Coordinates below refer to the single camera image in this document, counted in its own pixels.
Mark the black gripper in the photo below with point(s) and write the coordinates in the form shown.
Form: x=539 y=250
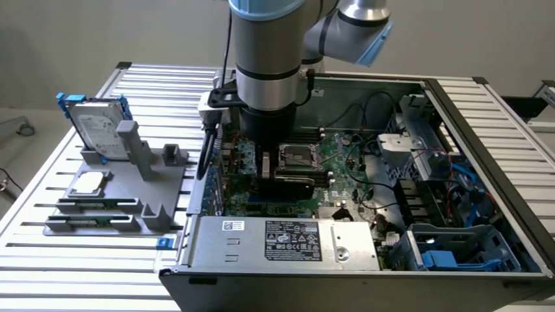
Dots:
x=268 y=125

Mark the black graphics card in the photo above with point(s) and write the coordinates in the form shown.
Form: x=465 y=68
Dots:
x=286 y=188

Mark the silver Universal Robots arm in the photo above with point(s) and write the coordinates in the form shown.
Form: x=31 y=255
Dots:
x=267 y=48

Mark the CPU socket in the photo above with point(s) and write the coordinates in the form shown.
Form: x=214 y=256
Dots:
x=302 y=156

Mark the black RAM slots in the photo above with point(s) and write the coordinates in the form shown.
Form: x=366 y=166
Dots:
x=323 y=178

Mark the green motherboard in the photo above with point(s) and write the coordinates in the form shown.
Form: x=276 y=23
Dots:
x=342 y=182

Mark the metal drive cage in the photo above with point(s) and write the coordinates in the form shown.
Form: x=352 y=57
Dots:
x=416 y=143

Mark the silver power supply unit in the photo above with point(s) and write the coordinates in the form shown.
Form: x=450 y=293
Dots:
x=282 y=242

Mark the grey parts rack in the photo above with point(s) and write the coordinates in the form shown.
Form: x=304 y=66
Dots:
x=126 y=191

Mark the silver hard disk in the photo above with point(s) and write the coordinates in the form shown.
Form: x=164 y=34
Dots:
x=98 y=130

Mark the blue plastic clip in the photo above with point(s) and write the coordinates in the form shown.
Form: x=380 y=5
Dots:
x=164 y=243

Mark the silver CPU chip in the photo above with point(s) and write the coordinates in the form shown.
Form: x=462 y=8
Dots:
x=88 y=183

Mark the blue disk carrier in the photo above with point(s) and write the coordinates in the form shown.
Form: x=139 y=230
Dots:
x=70 y=99

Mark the open black PC case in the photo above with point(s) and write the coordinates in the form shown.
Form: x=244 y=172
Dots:
x=347 y=292

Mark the caster wheel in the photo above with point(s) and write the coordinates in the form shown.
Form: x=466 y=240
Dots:
x=26 y=129

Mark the grey-blue disk bay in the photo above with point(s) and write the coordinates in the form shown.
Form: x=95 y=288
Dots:
x=473 y=247

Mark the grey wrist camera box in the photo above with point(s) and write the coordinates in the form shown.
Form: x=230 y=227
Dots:
x=212 y=109

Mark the black table bracket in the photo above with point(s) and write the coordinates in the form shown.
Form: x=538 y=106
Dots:
x=522 y=107

